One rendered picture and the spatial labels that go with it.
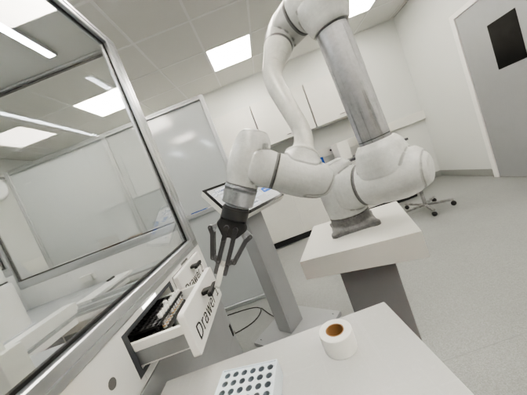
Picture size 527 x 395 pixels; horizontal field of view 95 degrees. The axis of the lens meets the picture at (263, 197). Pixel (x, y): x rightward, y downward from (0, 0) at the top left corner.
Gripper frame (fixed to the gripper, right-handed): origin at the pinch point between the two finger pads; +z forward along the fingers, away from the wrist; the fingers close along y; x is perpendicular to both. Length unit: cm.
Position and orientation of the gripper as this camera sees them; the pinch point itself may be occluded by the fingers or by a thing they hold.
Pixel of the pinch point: (219, 274)
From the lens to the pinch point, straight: 73.3
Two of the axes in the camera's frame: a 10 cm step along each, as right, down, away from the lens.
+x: 0.1, 0.9, -10.0
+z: -2.4, 9.7, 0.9
